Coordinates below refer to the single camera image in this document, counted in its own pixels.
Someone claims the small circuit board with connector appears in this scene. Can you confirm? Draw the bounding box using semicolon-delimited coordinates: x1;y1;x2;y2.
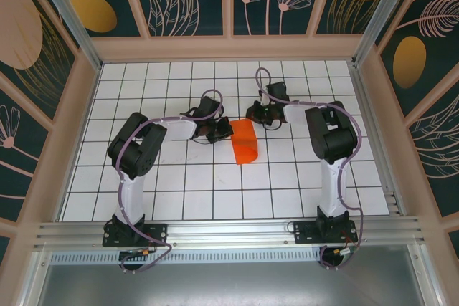
119;247;152;260
331;244;360;257

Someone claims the grey slotted cable duct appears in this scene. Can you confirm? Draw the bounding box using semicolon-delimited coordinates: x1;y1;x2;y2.
49;251;324;265

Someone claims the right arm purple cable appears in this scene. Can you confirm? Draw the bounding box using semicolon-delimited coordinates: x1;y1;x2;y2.
255;67;364;272

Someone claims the aluminium mounting rail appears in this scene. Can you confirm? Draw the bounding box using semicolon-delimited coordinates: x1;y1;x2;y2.
34;215;428;250

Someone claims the orange square paper sheet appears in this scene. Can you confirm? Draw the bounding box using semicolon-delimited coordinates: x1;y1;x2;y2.
229;119;260;166

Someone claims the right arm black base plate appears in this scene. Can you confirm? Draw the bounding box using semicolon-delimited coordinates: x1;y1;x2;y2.
293;220;359;246

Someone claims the aluminium side rail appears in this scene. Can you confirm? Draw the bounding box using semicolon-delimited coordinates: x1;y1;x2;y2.
349;61;402;216

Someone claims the grey metal sheet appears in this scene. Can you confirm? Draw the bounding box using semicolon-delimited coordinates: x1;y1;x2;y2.
20;262;441;306

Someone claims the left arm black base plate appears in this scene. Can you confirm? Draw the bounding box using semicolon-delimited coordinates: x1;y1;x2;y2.
102;222;169;248

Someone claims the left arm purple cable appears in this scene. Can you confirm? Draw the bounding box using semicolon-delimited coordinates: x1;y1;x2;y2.
117;88;226;275

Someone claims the aluminium frame post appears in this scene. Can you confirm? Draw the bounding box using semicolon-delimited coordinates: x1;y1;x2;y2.
352;0;421;67
29;0;104;71

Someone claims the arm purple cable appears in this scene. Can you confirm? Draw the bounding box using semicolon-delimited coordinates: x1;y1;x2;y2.
255;67;364;272
117;88;226;275

